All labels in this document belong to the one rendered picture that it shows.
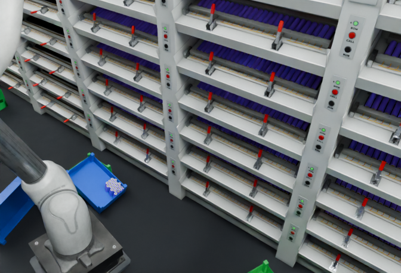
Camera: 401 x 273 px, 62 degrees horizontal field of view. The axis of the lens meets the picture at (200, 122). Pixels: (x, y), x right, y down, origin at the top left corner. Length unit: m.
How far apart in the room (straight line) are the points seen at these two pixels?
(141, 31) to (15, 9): 0.75
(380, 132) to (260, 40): 0.49
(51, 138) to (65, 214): 1.34
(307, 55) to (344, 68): 0.13
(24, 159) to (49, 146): 1.19
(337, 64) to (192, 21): 0.57
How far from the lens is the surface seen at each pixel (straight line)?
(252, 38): 1.22
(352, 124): 1.21
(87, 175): 2.13
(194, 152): 1.79
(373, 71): 1.12
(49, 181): 1.45
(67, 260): 1.51
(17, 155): 1.36
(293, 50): 1.17
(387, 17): 1.03
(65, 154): 2.45
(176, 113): 1.60
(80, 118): 2.48
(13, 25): 1.02
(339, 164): 1.33
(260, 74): 1.30
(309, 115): 1.21
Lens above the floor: 1.57
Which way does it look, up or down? 38 degrees down
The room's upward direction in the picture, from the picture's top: 1 degrees clockwise
